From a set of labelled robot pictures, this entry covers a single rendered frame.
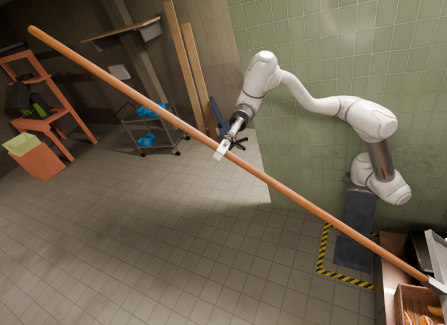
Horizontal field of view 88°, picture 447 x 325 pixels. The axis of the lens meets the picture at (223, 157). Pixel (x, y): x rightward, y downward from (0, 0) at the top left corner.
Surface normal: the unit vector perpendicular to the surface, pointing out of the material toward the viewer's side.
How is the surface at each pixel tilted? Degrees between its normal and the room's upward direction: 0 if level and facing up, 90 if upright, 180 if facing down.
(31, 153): 90
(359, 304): 0
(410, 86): 90
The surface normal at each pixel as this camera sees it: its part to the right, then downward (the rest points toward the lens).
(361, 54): -0.37, 0.65
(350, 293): -0.26, -0.76
